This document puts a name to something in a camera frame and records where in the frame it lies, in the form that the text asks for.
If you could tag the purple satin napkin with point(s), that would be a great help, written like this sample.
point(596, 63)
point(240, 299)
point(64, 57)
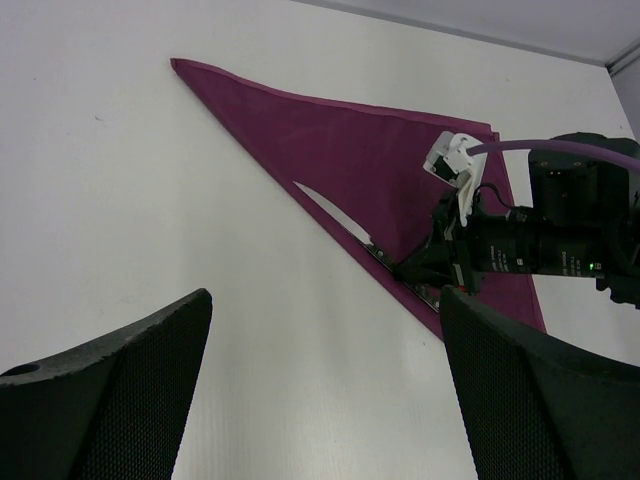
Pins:
point(367, 160)

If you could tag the table knife black handle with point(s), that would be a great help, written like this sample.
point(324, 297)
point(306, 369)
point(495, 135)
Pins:
point(363, 237)

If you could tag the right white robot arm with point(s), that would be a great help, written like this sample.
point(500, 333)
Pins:
point(583, 223)

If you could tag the right aluminium frame post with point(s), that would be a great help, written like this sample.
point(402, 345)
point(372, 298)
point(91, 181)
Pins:
point(623, 58)

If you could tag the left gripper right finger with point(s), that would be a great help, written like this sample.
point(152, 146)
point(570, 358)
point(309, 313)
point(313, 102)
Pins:
point(536, 407)

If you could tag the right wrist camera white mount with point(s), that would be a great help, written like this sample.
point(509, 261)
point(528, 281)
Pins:
point(449, 161)

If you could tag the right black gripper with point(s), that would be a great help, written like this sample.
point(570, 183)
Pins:
point(461, 254)

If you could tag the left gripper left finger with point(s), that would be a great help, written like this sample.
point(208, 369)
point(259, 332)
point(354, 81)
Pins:
point(115, 407)

